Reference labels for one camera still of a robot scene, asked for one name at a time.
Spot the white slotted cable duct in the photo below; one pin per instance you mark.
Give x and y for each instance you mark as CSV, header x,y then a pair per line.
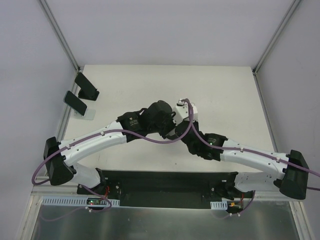
x,y
219,205
79,201

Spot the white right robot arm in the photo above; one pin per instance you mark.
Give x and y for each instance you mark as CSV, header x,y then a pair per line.
x,y
286,172

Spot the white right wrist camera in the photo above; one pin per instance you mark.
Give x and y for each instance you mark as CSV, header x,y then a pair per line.
x,y
182,112

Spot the aluminium frame rail left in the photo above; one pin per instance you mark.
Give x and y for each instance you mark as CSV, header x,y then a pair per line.
x,y
59,34

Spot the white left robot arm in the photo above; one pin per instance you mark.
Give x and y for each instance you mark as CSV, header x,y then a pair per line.
x,y
62,157

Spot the white slotted cable duct right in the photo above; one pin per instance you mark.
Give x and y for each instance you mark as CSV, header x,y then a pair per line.
x,y
219,205

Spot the white slotted cable duct left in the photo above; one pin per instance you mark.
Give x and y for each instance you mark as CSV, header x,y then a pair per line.
x,y
79,201

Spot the black smartphone with teal edge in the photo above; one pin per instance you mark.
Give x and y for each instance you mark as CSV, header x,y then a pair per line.
x,y
75,103

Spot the white folding phone stand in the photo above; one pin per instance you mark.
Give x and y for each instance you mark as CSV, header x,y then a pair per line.
x,y
89,115

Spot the aluminium frame rail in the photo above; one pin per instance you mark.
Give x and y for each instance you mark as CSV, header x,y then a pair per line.
x,y
59,34
290,12

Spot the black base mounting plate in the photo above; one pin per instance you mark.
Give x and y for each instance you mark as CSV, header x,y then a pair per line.
x,y
159,189

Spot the aluminium frame rail right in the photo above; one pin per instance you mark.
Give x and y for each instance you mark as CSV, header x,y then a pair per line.
x,y
290,12

